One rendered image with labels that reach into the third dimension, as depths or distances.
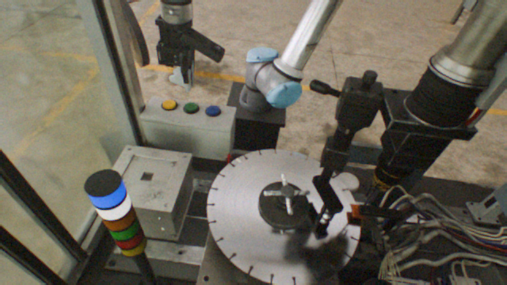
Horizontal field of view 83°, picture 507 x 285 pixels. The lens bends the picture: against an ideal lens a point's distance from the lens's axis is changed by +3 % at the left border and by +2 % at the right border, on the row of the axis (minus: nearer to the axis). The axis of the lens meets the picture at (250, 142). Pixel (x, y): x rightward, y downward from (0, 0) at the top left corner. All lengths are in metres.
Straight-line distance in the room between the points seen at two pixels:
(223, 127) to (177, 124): 0.14
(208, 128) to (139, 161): 0.22
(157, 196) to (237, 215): 0.21
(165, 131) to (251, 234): 0.47
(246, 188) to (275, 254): 0.16
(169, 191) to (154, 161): 0.11
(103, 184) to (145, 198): 0.30
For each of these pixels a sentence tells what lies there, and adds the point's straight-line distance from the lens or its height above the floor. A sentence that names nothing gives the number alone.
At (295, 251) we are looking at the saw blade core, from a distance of 0.59.
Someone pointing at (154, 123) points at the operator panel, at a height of 0.88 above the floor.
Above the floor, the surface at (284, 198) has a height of 1.00.
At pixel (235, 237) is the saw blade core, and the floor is 0.95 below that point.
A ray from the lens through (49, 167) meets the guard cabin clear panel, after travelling 0.67.
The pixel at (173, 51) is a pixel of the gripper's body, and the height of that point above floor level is 1.11.
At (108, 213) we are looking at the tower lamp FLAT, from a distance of 0.45.
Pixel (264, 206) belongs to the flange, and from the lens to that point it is 0.62.
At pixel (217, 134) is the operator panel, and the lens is 0.88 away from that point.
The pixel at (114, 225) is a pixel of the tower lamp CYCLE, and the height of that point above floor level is 1.08.
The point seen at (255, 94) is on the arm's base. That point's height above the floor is 0.82.
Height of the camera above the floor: 1.48
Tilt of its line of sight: 46 degrees down
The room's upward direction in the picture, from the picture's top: 6 degrees clockwise
